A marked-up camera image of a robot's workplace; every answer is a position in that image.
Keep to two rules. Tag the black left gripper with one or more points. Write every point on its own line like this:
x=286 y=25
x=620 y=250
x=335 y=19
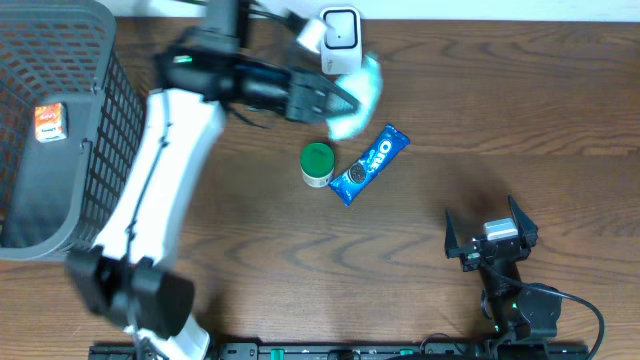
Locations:
x=295 y=93

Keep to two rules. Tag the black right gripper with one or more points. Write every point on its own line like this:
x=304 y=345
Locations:
x=470 y=260

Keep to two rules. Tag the light teal snack packet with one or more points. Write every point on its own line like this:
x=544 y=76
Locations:
x=365 y=85

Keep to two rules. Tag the green lid jar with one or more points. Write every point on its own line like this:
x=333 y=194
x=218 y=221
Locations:
x=317 y=162

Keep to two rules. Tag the blue Oreo cookie pack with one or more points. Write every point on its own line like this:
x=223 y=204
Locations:
x=373 y=161

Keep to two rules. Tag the orange snack box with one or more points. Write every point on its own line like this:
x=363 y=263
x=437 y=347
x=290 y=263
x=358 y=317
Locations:
x=50 y=122

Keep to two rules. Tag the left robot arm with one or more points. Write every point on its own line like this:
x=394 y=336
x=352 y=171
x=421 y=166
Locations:
x=127 y=275

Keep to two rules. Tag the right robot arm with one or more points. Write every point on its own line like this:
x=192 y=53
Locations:
x=525 y=316

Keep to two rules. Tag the white barcode scanner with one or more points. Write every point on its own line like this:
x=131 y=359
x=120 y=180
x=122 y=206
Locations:
x=341 y=49

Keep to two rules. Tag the grey plastic mesh basket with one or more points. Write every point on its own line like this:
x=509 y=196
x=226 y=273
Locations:
x=59 y=195

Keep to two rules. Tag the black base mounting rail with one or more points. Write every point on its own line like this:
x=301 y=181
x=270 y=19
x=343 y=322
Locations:
x=431 y=350

